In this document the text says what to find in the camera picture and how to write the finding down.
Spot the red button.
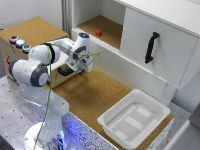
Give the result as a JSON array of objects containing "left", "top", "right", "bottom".
[{"left": 9, "top": 34, "right": 20, "bottom": 45}]

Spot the blue button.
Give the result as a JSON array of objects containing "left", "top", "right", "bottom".
[{"left": 15, "top": 38, "right": 26, "bottom": 49}]

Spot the black drawer handle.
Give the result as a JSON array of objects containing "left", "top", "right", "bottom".
[{"left": 57, "top": 65, "right": 76, "bottom": 77}]

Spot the white sliding door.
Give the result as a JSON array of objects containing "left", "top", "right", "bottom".
[{"left": 119, "top": 6, "right": 200, "bottom": 90}]

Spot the white cabinet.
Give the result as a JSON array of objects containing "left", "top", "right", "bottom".
[{"left": 70, "top": 0, "right": 200, "bottom": 108}]

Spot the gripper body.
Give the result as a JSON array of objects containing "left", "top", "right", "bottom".
[{"left": 65, "top": 53, "right": 95, "bottom": 75}]

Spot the white plastic box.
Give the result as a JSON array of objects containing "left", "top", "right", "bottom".
[{"left": 96, "top": 88, "right": 172, "bottom": 150}]

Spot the black door handle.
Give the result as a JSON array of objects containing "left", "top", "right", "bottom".
[{"left": 144, "top": 31, "right": 161, "bottom": 65}]

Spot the green button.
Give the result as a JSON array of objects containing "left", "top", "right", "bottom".
[{"left": 21, "top": 43, "right": 33, "bottom": 54}]

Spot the green cable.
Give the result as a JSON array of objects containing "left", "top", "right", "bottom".
[{"left": 33, "top": 43, "right": 107, "bottom": 150}]

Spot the wooden drawer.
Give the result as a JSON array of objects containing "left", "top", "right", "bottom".
[{"left": 44, "top": 53, "right": 81, "bottom": 90}]

